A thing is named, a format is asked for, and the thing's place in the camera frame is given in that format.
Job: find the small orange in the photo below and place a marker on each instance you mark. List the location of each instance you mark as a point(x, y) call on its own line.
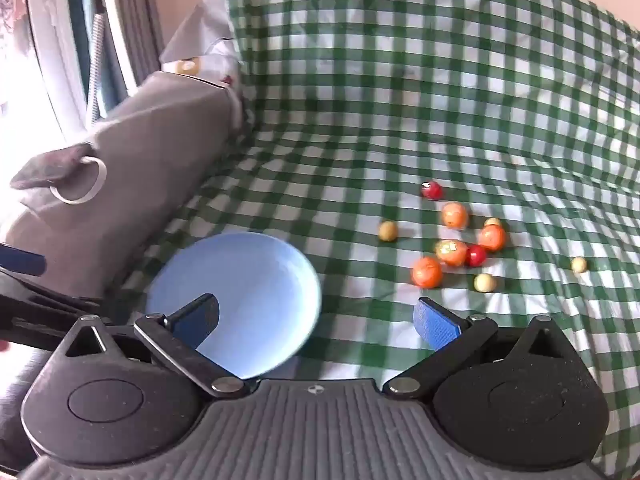
point(492, 237)
point(454, 215)
point(451, 253)
point(427, 272)

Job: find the grey pillow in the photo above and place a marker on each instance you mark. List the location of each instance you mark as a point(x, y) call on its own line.
point(150, 160)

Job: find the black smartphone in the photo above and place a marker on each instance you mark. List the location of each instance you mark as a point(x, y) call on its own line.
point(47, 167)

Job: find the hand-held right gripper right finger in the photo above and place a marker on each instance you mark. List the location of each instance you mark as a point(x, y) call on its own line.
point(436, 325)

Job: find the grey curtain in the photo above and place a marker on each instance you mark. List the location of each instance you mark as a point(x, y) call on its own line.
point(137, 10)

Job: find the white window frame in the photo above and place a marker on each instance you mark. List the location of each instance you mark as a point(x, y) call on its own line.
point(60, 35)

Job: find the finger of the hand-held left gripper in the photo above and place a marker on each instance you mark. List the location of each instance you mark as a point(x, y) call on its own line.
point(22, 260)

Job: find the pale yellow longan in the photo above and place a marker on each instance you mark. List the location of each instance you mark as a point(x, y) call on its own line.
point(578, 264)
point(484, 283)
point(388, 231)
point(492, 221)

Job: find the white printed pillow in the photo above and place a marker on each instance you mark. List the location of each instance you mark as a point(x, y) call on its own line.
point(210, 55)

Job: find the green checked blanket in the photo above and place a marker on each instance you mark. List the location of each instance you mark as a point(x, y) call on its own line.
point(400, 110)

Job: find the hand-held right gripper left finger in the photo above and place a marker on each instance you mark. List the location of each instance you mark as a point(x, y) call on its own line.
point(200, 317)

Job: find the red cherry tomato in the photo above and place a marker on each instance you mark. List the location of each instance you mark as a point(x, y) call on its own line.
point(476, 256)
point(431, 190)

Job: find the light blue plate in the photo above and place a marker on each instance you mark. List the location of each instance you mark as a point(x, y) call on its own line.
point(250, 285)

